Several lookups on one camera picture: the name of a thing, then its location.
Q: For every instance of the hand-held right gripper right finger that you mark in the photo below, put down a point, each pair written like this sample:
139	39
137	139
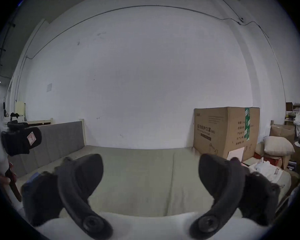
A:
227	184

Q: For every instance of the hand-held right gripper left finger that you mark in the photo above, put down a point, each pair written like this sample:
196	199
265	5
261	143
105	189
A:
75	184

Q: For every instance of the person's left hand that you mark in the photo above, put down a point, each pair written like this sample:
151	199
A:
5	179

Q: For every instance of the grey padded headboard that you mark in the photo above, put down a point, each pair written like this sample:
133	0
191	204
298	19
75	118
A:
57	139

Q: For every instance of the white plastic bag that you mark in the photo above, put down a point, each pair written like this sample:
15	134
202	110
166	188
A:
264	169

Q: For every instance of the large brown carton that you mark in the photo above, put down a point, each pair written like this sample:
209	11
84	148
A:
222	131

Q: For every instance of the beige pillow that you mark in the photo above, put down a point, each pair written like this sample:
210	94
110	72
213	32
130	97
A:
278	145

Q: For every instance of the small brown carton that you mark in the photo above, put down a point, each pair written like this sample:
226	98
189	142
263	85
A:
283	132

